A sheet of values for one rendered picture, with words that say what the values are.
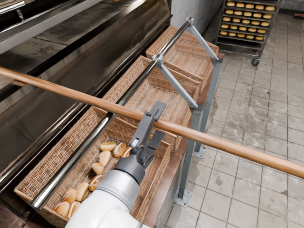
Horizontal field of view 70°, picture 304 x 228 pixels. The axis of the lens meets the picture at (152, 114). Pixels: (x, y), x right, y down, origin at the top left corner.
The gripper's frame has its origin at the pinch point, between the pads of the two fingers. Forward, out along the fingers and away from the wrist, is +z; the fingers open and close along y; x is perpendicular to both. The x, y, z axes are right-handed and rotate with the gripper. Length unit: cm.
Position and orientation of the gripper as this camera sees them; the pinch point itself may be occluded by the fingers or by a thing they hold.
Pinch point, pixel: (159, 121)
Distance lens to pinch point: 63.8
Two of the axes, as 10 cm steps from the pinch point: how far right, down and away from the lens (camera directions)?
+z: 4.1, -6.3, 6.5
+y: 0.0, 7.2, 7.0
